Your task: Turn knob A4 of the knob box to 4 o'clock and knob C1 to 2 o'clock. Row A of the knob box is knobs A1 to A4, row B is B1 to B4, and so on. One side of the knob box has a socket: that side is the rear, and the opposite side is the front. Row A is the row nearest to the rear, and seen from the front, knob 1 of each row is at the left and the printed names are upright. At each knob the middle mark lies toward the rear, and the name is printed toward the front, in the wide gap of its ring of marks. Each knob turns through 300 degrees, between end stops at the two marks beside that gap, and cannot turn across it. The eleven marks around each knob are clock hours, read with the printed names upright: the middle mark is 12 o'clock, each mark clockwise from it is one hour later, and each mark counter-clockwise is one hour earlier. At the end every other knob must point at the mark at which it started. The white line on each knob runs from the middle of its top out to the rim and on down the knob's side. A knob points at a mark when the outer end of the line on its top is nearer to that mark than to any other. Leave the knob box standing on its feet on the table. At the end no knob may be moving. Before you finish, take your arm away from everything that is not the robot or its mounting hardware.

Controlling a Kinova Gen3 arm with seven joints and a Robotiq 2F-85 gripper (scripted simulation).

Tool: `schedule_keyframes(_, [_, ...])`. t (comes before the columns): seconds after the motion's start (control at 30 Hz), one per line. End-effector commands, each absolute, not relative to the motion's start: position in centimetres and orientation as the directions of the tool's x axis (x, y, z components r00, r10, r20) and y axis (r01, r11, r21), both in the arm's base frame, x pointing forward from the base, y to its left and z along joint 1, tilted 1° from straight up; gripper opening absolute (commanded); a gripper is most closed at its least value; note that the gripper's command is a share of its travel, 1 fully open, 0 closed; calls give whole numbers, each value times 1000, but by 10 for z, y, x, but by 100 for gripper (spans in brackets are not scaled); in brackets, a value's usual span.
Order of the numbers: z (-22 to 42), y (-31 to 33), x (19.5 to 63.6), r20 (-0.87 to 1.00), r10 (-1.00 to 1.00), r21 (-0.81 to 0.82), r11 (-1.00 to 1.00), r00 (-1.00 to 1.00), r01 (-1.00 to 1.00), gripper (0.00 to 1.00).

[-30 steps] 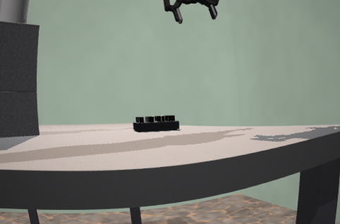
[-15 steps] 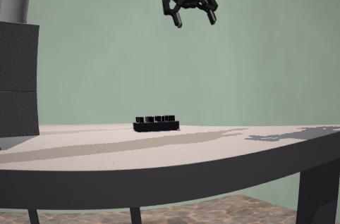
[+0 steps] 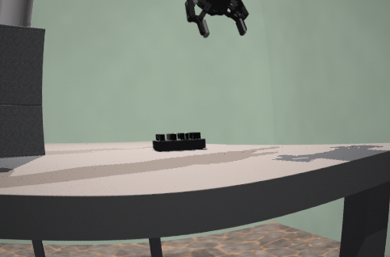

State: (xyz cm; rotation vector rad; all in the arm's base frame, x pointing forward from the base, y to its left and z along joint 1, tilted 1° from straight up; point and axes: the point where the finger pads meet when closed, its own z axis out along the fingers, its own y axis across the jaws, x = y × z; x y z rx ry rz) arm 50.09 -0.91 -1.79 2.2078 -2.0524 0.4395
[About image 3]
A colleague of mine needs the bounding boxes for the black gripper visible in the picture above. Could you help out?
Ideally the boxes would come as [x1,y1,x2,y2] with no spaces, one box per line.
[185,0,249,38]

